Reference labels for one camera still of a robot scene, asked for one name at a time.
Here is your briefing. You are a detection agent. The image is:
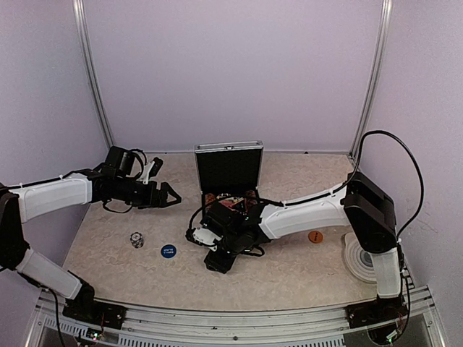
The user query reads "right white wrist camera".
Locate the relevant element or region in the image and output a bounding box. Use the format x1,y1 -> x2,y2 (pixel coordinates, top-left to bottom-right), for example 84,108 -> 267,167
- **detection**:
191,228 -> 221,247

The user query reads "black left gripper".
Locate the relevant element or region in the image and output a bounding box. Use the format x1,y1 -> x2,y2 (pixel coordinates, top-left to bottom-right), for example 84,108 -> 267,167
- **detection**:
115,176 -> 181,209

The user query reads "red playing card deck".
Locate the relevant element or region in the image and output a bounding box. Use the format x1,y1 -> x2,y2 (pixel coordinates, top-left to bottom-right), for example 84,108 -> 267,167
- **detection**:
219,197 -> 246,213

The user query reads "red chip row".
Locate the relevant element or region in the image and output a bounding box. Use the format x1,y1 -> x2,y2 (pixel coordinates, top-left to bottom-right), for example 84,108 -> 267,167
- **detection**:
205,193 -> 216,204

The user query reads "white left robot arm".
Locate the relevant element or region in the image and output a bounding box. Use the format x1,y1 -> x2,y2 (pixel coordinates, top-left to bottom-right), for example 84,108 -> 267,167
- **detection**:
1,146 -> 182,322

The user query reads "aluminium poker chip case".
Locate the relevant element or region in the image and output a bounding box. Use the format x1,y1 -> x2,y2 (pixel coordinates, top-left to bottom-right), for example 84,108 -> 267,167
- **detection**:
195,140 -> 263,205

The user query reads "grey striped plate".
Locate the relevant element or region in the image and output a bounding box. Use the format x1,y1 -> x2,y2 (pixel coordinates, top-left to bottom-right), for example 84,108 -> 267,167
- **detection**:
342,232 -> 376,284

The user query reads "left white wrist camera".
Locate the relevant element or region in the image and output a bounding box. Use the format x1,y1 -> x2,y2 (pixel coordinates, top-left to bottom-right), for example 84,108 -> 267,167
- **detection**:
140,157 -> 163,184

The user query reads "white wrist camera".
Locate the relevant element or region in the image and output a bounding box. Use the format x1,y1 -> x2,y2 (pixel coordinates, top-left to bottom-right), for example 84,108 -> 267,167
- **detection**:
140,157 -> 163,184
191,228 -> 221,247

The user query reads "orange round button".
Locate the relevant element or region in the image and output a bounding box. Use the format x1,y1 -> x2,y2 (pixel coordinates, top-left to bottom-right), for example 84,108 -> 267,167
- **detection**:
307,231 -> 323,244

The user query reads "blue round button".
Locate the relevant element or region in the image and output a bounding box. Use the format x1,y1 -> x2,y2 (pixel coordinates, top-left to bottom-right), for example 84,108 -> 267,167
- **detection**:
161,244 -> 177,259

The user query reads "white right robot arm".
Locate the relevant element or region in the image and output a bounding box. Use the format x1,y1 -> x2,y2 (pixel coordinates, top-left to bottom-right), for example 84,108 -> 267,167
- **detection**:
186,172 -> 402,321

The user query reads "black white chip stack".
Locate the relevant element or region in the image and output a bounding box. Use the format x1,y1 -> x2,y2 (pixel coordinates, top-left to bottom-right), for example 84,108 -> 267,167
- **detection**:
129,232 -> 144,249

